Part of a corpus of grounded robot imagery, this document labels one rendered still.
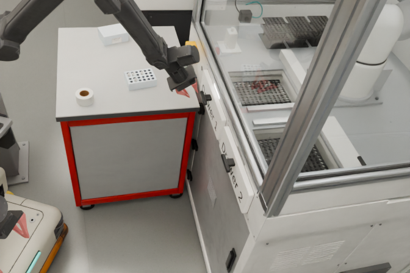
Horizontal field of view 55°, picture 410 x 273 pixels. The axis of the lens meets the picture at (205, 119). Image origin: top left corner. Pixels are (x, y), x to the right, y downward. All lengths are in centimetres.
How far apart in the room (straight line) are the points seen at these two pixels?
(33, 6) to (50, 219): 115
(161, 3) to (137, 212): 113
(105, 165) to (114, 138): 19
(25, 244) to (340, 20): 153
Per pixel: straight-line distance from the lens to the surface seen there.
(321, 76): 81
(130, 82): 169
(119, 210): 222
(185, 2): 217
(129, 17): 101
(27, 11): 101
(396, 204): 143
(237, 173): 128
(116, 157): 185
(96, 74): 180
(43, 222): 191
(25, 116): 275
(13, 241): 189
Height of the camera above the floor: 190
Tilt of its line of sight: 45 degrees down
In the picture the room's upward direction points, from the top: 11 degrees clockwise
